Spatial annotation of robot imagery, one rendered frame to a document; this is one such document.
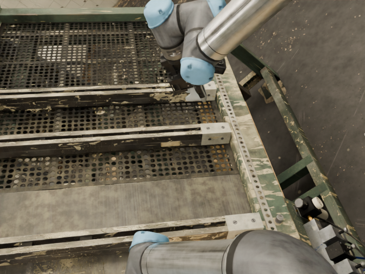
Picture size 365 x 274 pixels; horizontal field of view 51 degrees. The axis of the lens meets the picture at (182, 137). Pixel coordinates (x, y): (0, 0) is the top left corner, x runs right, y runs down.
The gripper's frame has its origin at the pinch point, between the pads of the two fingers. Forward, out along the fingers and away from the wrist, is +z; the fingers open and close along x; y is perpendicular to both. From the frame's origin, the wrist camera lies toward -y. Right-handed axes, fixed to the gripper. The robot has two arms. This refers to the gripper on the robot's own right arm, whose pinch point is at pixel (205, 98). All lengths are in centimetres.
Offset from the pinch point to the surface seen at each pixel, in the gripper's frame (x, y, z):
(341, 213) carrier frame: -1, -39, 108
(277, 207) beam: 18, -12, 46
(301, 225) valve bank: 23, -19, 54
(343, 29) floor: -129, -79, 107
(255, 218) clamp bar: 23.5, -3.9, 39.6
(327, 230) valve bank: 29, -26, 48
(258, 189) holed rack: 10.4, -6.8, 44.3
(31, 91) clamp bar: -43, 80, 12
